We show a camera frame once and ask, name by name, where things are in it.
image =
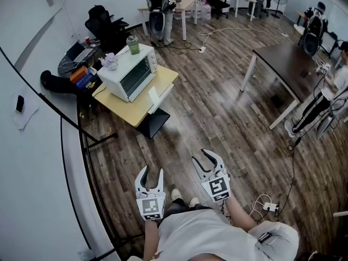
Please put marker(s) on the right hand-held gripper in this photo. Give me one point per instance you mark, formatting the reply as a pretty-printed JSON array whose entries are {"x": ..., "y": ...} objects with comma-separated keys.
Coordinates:
[{"x": 217, "y": 187}]

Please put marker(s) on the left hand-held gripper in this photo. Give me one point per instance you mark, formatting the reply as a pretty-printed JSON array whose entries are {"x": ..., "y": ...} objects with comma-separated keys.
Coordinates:
[{"x": 150, "y": 205}]

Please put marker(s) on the white glass oven door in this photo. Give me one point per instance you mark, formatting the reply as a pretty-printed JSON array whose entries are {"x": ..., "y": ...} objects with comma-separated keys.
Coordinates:
[{"x": 163, "y": 96}]

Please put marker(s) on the person's right forearm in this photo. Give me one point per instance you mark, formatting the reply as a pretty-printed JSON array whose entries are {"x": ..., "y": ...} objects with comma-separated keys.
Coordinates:
[{"x": 239, "y": 213}]

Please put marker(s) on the person's left forearm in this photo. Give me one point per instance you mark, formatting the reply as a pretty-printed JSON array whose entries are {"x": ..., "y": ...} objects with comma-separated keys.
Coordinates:
[{"x": 150, "y": 238}]

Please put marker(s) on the white toaster oven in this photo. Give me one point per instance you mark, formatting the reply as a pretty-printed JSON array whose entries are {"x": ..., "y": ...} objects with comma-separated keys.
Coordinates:
[{"x": 114, "y": 75}]

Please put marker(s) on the person's white left shoe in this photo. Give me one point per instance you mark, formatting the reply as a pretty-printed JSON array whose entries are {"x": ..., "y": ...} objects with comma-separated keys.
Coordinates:
[{"x": 176, "y": 194}]

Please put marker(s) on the person's white shoe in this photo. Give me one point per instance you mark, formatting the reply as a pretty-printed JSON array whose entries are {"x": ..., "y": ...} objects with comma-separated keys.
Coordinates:
[
  {"x": 194, "y": 201},
  {"x": 176, "y": 194}
]

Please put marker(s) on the person's dark trousers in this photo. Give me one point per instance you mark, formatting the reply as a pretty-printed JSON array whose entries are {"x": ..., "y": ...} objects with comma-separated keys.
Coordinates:
[{"x": 176, "y": 207}]

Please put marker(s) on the person's white right shoe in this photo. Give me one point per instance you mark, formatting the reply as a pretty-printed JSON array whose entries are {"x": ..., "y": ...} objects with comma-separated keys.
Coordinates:
[{"x": 194, "y": 201}]

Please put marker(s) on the person's white t-shirt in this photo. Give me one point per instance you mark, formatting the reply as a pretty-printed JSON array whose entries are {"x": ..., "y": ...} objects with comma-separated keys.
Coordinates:
[{"x": 206, "y": 235}]

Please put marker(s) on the light wooden desk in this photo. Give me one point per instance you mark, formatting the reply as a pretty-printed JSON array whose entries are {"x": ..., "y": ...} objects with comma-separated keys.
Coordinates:
[{"x": 130, "y": 113}]

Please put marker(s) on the whiteboard on black stand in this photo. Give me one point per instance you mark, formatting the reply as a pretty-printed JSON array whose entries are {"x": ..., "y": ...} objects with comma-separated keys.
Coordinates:
[{"x": 32, "y": 173}]

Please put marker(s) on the blue box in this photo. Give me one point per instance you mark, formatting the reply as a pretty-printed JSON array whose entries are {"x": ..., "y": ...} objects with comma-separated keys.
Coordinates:
[{"x": 84, "y": 81}]

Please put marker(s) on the dark brown table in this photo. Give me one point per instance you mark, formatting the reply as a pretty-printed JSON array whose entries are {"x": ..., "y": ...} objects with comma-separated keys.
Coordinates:
[{"x": 285, "y": 64}]

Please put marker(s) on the purple artificial flowers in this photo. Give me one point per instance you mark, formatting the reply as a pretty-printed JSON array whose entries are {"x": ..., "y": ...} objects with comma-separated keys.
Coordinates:
[{"x": 110, "y": 61}]

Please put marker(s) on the orange box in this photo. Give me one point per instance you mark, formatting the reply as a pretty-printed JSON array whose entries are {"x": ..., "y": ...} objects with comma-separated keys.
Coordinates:
[{"x": 79, "y": 73}]

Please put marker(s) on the green shaker bottle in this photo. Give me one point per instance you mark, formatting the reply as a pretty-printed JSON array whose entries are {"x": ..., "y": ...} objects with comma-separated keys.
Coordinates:
[{"x": 132, "y": 45}]

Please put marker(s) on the round dark marble table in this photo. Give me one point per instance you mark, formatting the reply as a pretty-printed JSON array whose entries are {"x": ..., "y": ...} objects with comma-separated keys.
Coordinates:
[{"x": 63, "y": 64}]

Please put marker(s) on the grey laptop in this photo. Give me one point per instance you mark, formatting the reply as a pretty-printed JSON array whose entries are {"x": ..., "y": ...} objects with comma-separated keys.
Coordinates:
[{"x": 79, "y": 53}]

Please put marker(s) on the black whiteboard eraser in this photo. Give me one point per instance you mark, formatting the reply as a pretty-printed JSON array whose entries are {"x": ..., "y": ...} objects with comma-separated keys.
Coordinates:
[{"x": 19, "y": 104}]

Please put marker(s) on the clear water jug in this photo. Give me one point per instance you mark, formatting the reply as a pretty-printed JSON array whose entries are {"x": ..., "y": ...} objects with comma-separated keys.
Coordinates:
[
  {"x": 196, "y": 9},
  {"x": 206, "y": 11}
]

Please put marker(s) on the red cup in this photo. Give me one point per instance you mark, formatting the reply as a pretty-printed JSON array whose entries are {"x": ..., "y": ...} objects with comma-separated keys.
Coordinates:
[{"x": 87, "y": 39}]

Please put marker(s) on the black white backpack rig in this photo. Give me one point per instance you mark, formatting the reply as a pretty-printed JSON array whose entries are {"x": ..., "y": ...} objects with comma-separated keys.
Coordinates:
[
  {"x": 312, "y": 37},
  {"x": 156, "y": 15}
]

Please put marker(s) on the wooden table white legs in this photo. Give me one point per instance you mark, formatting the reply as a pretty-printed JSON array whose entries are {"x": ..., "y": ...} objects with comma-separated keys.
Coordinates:
[{"x": 187, "y": 3}]

